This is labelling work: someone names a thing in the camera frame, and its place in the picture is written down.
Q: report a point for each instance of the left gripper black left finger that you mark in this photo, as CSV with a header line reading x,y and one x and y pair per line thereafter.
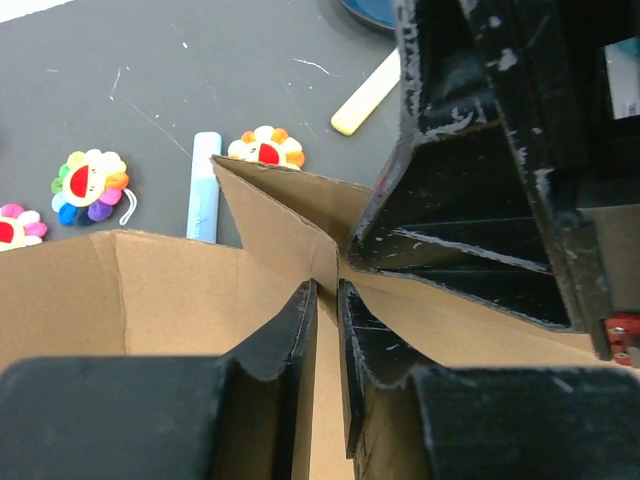
x,y
246,414

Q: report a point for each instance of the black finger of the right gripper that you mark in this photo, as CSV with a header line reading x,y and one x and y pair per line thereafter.
x,y
478,197

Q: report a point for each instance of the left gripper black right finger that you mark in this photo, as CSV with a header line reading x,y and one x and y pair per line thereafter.
x,y
408,417

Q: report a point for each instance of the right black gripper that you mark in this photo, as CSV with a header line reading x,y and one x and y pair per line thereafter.
x,y
594,186

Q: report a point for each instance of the brown cardboard box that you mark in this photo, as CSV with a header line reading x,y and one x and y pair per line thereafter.
x,y
129,293

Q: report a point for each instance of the yellow highlighter pen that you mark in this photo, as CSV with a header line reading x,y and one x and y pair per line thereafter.
x,y
368,96

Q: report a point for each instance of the light blue highlighter pen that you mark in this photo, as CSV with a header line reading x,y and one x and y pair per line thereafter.
x,y
203,205

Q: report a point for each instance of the dark blue teardrop dish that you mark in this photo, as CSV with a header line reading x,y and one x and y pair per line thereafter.
x,y
376,14

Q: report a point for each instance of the orange plush flower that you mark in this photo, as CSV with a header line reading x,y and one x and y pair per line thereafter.
x,y
269,146

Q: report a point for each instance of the rainbow plush flower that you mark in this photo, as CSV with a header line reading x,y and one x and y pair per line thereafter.
x,y
90,186

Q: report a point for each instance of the pink plush flower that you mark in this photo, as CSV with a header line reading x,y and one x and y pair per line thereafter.
x,y
20,227

